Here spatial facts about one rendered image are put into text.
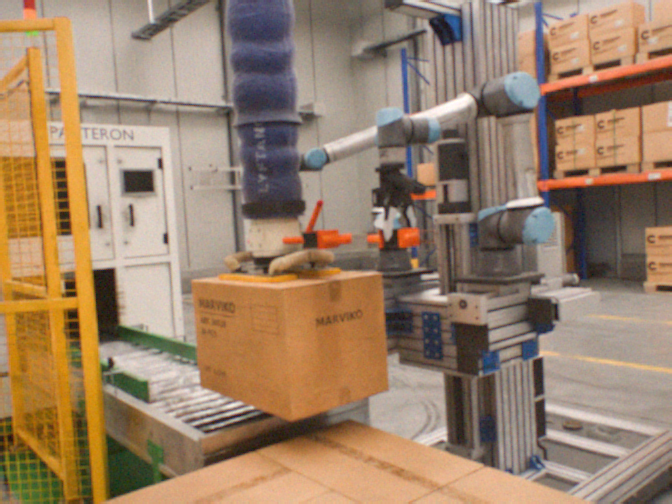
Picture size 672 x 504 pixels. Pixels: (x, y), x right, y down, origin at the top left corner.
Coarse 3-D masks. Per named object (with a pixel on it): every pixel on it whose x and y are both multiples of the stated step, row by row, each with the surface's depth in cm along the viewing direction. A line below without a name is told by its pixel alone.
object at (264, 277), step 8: (240, 272) 216; (248, 272) 213; (256, 272) 211; (264, 272) 202; (240, 280) 207; (248, 280) 203; (256, 280) 199; (264, 280) 196; (272, 280) 193; (280, 280) 195; (288, 280) 197
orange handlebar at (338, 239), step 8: (248, 240) 222; (288, 240) 204; (296, 240) 200; (328, 240) 188; (336, 240) 185; (344, 240) 182; (368, 240) 174; (376, 240) 172; (408, 240) 164; (416, 240) 165
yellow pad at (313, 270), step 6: (312, 264) 214; (288, 270) 218; (294, 270) 216; (300, 270) 214; (306, 270) 212; (312, 270) 210; (318, 270) 208; (324, 270) 207; (330, 270) 208; (336, 270) 210
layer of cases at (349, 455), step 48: (336, 432) 206; (384, 432) 204; (192, 480) 175; (240, 480) 173; (288, 480) 171; (336, 480) 169; (384, 480) 167; (432, 480) 166; (480, 480) 164; (528, 480) 163
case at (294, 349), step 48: (192, 288) 225; (240, 288) 198; (288, 288) 180; (336, 288) 191; (240, 336) 200; (288, 336) 180; (336, 336) 191; (384, 336) 205; (240, 384) 203; (288, 384) 181; (336, 384) 191; (384, 384) 204
